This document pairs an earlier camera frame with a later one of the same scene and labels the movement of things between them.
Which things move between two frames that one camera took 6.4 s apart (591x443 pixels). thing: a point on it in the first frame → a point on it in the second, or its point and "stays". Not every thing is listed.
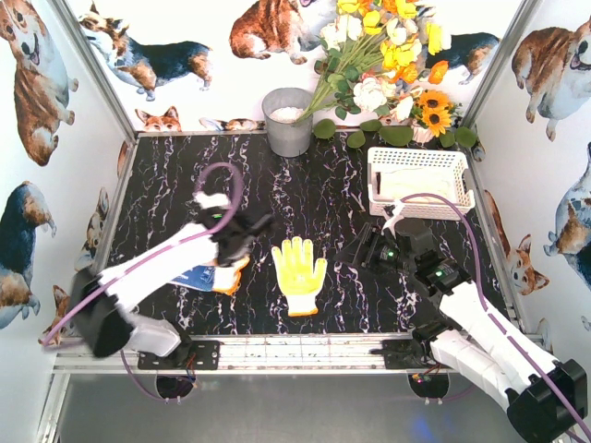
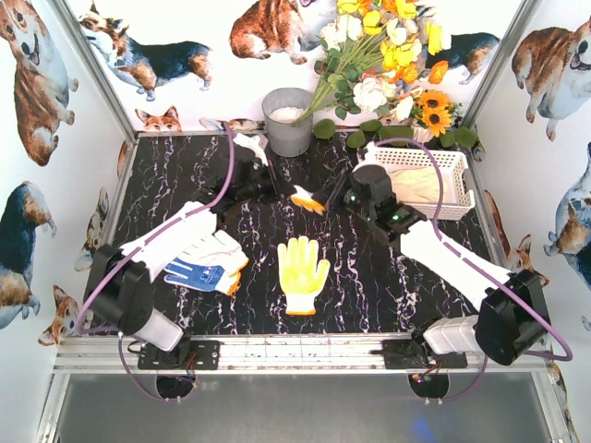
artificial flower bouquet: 374,56 stays
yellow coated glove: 299,277 stays
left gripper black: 241,242 → 266,183
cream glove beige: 400,184 stays
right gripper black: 369,246 → 343,195
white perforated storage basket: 394,173 stays
